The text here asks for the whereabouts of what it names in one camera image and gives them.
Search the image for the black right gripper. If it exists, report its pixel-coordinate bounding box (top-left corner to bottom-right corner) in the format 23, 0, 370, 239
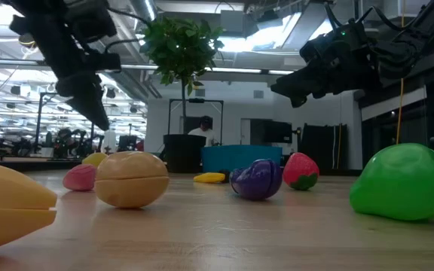
270, 22, 380, 108

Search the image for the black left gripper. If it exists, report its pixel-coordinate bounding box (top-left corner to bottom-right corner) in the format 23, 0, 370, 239
32, 37, 111, 132

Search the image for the yellow toy lemon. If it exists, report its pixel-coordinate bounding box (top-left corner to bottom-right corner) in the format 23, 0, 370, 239
81, 151, 109, 169

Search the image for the blue plastic tupperware container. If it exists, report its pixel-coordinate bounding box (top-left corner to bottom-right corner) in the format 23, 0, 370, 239
201, 145, 283, 174

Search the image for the purple toy eggplant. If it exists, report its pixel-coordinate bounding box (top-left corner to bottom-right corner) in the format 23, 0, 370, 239
228, 158, 283, 202

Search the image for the yellow toy corn cob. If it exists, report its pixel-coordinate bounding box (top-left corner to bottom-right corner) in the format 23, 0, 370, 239
193, 172, 226, 184

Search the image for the dark computer monitor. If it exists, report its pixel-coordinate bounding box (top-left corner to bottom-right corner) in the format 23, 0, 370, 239
249, 119, 294, 145

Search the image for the black upright panel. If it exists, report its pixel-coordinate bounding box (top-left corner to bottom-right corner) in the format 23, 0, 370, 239
300, 123, 349, 171

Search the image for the pink toy peach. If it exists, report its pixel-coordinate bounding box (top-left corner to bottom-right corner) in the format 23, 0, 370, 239
62, 163, 98, 192

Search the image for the tan toy potato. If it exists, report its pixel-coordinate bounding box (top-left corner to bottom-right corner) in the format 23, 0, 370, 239
94, 151, 171, 210

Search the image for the green potted plant black pot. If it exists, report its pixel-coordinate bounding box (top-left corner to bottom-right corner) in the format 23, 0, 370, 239
139, 15, 226, 175

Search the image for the person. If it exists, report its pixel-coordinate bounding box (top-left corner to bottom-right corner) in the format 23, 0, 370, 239
187, 114, 220, 148

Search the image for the yellow toy banana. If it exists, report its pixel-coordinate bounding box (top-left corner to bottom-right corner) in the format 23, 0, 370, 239
0, 160, 58, 254

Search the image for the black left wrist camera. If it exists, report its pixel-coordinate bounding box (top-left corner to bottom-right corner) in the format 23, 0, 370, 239
84, 51, 122, 73

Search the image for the black metal stand frame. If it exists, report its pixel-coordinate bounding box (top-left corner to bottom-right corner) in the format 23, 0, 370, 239
167, 98, 225, 147
33, 91, 98, 154

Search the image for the yellow cable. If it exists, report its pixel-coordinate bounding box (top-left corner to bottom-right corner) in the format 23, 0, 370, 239
395, 0, 406, 145

